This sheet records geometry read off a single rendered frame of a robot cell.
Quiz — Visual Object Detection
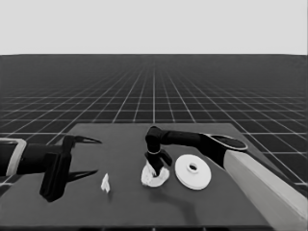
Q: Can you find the large thick white disc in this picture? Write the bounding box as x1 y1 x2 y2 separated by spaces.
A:
174 153 213 191

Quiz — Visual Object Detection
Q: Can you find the white round carrier with pins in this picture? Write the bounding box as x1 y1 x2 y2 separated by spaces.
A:
141 162 170 188

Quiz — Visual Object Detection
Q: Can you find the small white T-shaped piece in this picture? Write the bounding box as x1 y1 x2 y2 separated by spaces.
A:
100 173 111 194

